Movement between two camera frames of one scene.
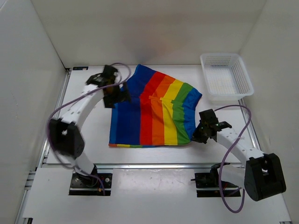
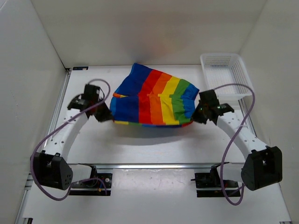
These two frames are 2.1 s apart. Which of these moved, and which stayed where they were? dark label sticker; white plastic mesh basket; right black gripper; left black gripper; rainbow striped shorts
Moved: left black gripper; rainbow striped shorts; right black gripper
Stayed: white plastic mesh basket; dark label sticker
